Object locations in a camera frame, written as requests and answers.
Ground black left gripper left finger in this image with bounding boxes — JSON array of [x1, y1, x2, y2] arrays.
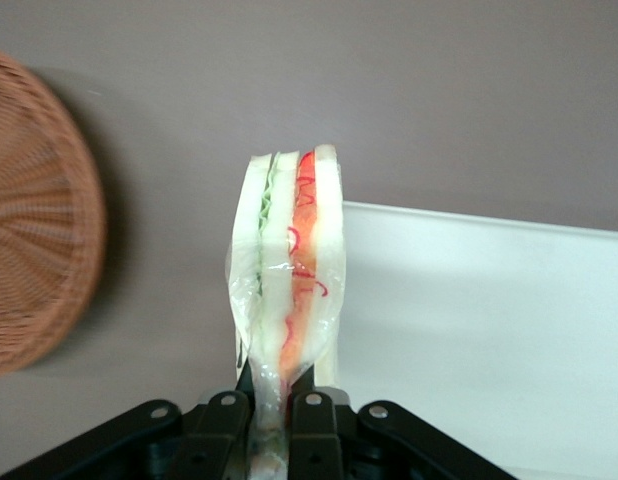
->
[[0, 359, 254, 480]]

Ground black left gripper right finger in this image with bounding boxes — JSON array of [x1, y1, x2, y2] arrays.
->
[[288, 366, 515, 480]]

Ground triangle sandwich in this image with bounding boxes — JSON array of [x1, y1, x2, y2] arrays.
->
[[223, 143, 346, 480]]

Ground cream plastic tray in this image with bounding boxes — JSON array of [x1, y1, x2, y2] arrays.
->
[[333, 199, 618, 480]]

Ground brown wicker basket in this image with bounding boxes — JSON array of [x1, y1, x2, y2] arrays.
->
[[0, 44, 108, 379]]

